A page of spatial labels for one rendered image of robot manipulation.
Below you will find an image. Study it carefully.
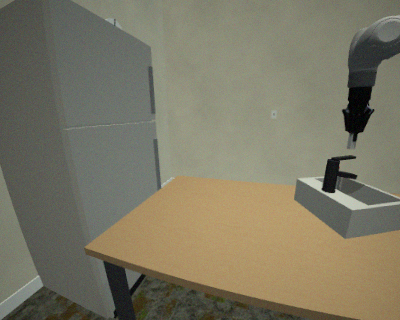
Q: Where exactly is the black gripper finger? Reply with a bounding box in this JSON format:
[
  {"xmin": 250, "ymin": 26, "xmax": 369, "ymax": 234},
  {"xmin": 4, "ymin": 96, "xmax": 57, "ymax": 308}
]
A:
[
  {"xmin": 348, "ymin": 104, "xmax": 375, "ymax": 149},
  {"xmin": 342, "ymin": 106, "xmax": 354, "ymax": 149}
]

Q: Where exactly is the white sink basin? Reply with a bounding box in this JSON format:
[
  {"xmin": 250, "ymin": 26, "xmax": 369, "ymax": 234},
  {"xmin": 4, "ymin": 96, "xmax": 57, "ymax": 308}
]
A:
[{"xmin": 294, "ymin": 177, "xmax": 400, "ymax": 239}]

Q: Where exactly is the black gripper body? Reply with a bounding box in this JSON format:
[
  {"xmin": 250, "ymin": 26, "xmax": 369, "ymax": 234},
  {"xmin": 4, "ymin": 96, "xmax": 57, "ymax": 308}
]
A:
[{"xmin": 347, "ymin": 87, "xmax": 372, "ymax": 115}]

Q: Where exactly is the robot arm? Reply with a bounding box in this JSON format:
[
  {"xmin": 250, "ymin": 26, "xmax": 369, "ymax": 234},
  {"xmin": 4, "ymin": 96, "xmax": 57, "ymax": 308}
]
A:
[{"xmin": 347, "ymin": 15, "xmax": 400, "ymax": 88}]

